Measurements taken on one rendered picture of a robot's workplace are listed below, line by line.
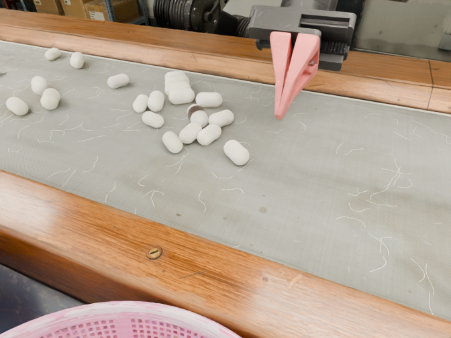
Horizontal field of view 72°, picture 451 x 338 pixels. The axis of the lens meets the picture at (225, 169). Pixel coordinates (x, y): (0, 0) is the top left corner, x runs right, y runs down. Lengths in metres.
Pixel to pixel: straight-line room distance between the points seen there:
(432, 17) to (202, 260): 2.29
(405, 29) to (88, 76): 2.13
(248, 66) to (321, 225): 0.30
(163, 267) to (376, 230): 0.18
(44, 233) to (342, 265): 0.24
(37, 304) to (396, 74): 0.51
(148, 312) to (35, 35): 0.64
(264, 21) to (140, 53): 0.31
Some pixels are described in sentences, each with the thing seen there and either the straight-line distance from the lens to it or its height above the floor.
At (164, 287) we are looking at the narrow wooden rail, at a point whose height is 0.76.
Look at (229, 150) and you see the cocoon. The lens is 0.33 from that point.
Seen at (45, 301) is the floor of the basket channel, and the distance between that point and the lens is 0.36.
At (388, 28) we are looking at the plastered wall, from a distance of 2.44.
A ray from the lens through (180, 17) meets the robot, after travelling 0.83.
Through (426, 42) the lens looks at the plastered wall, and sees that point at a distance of 2.46.
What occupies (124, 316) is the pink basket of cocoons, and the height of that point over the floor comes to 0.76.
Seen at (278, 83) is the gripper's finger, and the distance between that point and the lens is 0.32.
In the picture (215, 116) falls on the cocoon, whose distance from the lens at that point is 0.38.
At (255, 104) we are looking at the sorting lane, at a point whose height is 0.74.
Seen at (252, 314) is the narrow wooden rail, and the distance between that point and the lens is 0.21.
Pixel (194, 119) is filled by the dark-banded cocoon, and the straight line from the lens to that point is 0.38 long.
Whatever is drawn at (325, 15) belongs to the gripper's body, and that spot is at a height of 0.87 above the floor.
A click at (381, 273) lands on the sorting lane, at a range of 0.28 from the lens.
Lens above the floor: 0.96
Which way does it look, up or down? 42 degrees down
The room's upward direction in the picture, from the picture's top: 2 degrees counter-clockwise
